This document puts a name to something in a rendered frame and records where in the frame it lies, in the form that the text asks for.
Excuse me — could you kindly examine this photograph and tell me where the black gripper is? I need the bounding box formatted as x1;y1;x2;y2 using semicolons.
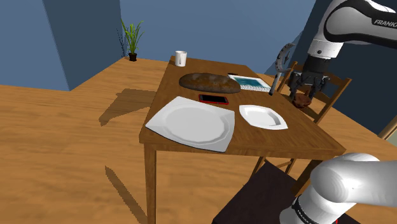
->
288;57;331;101

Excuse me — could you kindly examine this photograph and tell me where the small brown round object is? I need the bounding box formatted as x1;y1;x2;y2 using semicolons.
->
291;90;313;109

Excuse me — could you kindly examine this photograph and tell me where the wooden chair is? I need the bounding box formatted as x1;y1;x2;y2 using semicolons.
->
250;60;353;178

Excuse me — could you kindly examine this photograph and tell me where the grey curved-head kitchen tool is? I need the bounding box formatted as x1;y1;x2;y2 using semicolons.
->
268;42;296;97

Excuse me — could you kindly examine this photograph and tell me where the small white plate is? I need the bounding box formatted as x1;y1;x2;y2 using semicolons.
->
238;104;289;131

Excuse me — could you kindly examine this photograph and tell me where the white tablet with blue screen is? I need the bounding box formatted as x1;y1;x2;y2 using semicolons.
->
227;73;272;93

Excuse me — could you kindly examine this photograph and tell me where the wooden table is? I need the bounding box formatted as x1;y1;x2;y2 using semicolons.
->
139;55;347;224

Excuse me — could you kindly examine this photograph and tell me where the red-edged black phone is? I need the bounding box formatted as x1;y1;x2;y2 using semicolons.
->
198;94;230;106

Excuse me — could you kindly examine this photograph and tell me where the brown bread loaf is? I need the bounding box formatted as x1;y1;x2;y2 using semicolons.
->
178;72;242;94

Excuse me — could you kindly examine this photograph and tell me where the large white square plate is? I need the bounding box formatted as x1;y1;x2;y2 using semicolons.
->
144;95;236;154

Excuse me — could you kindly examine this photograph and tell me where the white mug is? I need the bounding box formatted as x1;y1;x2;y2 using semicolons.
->
174;50;188;67

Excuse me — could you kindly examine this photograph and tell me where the green potted plant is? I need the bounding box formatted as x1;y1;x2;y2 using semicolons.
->
120;18;145;62

